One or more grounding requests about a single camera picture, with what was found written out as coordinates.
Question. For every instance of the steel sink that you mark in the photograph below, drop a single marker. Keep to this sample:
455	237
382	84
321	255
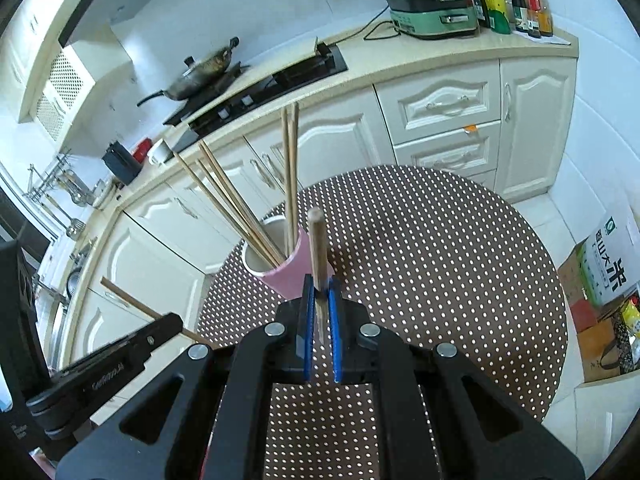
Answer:
70	280

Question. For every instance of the white mug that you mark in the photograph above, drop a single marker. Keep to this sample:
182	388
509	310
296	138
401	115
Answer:
159	152

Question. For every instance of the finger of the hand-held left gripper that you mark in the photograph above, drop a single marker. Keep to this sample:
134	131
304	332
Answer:
160	330

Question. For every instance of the cream drawer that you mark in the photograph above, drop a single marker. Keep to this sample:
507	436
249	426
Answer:
450	152
445	95

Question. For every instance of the beige countertop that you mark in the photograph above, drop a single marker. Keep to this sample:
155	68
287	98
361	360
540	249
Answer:
450	46

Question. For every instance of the green white printed carton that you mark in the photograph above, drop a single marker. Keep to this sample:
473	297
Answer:
607	260

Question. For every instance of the red label sauce bottle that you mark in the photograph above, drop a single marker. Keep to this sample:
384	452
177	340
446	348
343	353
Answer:
532	7

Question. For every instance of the red container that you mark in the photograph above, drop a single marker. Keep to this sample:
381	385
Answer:
141	149

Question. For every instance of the white paper sheet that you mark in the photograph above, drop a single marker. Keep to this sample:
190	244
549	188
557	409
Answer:
560	39

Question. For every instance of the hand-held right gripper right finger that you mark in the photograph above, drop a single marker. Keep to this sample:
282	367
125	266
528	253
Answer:
336	330

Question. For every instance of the black gas hob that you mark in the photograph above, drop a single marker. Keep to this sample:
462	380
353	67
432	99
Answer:
300	80

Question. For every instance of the range hood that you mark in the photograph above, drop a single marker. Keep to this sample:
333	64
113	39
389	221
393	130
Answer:
100	35

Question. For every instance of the glass wok lid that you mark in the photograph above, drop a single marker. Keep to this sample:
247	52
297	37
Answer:
205	65

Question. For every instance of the dark soy sauce bottle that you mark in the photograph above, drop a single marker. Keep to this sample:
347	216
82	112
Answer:
517	5

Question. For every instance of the cream cabinets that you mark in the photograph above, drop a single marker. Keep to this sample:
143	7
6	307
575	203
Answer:
30	35
350	135

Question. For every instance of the brown cardboard box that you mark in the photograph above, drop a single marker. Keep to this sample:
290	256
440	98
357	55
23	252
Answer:
590	340

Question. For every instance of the green electric cooker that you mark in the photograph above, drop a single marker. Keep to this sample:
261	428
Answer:
430	10

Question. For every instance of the stack of bowls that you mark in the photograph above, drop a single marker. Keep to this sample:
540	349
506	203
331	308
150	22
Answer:
103	193

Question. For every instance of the cream upper cabinets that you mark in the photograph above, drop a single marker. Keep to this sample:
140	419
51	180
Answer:
30	35

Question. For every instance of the small lattice door cabinet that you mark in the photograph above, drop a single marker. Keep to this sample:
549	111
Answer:
65	85

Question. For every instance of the pink cup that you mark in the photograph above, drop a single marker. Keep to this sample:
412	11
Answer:
290	277

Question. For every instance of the steel wok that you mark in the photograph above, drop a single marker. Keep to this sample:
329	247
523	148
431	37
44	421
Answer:
200	84

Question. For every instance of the bundle of wooden chopsticks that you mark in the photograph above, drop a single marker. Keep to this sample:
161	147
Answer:
286	185

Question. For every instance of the metal wall rack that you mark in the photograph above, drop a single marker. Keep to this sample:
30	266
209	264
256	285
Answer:
55	180

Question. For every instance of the patterned bag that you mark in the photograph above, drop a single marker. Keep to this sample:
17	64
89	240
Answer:
627	335

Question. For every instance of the black induction cooker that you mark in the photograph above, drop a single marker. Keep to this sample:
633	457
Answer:
200	106

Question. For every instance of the tan wooden chopstick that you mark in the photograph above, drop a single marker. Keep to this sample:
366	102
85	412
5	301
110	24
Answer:
130	297
316	245

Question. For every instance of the orange sticker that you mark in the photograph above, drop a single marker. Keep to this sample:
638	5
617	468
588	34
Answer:
470	130

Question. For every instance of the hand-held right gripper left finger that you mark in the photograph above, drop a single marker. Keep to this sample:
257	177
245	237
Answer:
309	330

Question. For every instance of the black kettle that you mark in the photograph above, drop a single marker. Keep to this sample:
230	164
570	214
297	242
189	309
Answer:
122	162

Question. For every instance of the brown dotted tablecloth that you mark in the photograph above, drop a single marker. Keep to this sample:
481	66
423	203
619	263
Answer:
425	260

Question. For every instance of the cream lower cabinets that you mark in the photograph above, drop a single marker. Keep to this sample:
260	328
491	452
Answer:
350	135

